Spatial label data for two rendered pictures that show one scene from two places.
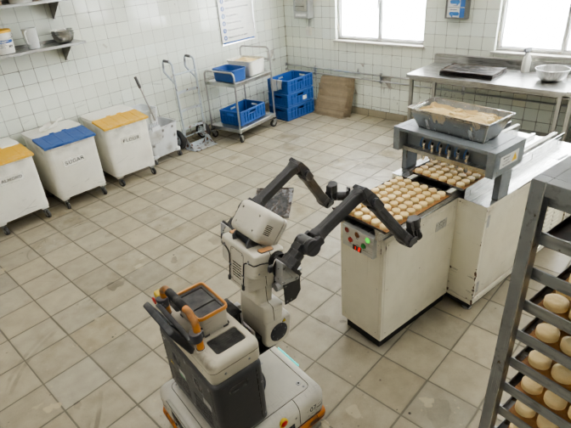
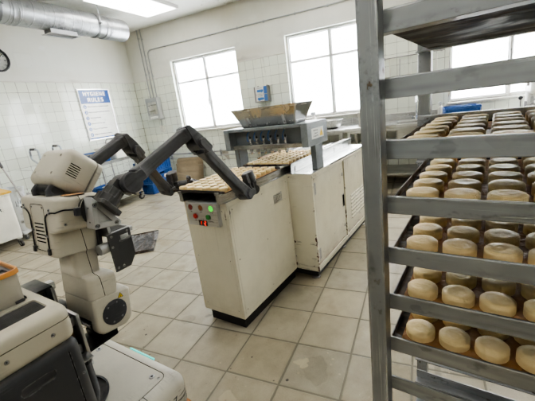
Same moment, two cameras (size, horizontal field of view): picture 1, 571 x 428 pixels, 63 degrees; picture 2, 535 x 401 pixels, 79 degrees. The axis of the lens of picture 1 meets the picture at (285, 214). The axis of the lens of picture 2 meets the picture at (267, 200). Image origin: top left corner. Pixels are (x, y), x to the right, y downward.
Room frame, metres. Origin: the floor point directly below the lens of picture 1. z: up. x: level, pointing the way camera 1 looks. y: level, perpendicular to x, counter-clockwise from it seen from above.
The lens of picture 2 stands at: (0.37, -0.18, 1.32)
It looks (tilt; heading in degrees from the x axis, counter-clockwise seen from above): 16 degrees down; 341
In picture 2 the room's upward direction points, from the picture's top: 7 degrees counter-clockwise
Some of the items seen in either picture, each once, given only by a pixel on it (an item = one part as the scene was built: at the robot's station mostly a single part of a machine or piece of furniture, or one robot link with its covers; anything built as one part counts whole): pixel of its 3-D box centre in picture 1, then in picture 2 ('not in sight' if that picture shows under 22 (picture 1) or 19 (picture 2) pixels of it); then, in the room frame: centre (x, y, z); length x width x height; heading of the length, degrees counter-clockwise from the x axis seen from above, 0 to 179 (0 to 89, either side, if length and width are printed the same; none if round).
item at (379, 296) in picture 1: (398, 260); (247, 239); (2.42, -0.70, 0.45); 0.70 x 0.34 x 0.90; 126
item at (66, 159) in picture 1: (67, 164); not in sight; (4.74, 2.33, 0.38); 0.64 x 0.54 x 0.77; 44
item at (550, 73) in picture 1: (551, 74); (331, 124); (4.72, -2.85, 0.94); 0.33 x 0.33 x 0.12
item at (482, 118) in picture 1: (458, 116); not in sight; (2.72, -1.11, 1.28); 0.54 x 0.27 x 0.06; 36
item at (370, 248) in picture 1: (358, 239); (203, 213); (2.21, -0.41, 0.77); 0.24 x 0.04 x 0.14; 36
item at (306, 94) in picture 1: (291, 95); (154, 175); (7.06, -0.24, 0.30); 0.60 x 0.40 x 0.20; 135
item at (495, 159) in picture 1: (453, 156); (275, 147); (2.72, -1.11, 1.01); 0.72 x 0.33 x 0.34; 36
